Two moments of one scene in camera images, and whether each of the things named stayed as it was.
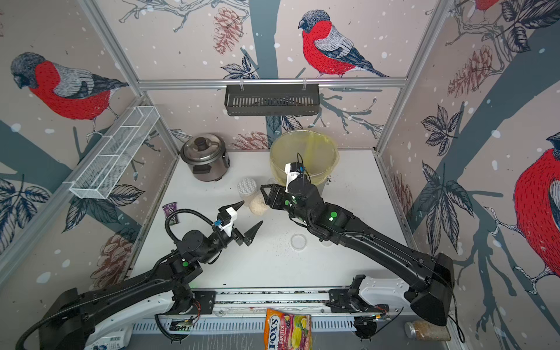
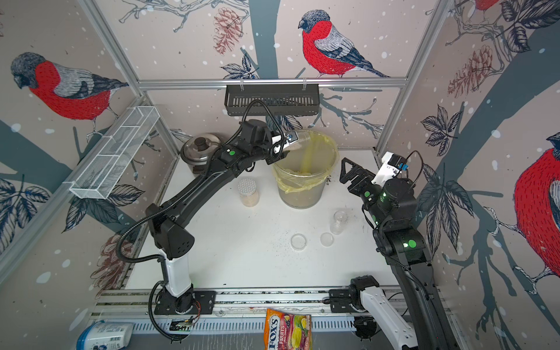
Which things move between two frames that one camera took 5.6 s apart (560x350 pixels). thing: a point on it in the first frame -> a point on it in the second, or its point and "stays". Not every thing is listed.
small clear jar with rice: [257, 205] -> [303, 135]
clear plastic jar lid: [298, 241] stays
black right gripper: [277, 193] -> [368, 176]
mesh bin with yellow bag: [317, 152] stays
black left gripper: [247, 237] -> [277, 157]
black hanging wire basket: [273, 100] stays
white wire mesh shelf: [103, 167] stays
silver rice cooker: [206, 157] stays
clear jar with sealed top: [246, 188] stays
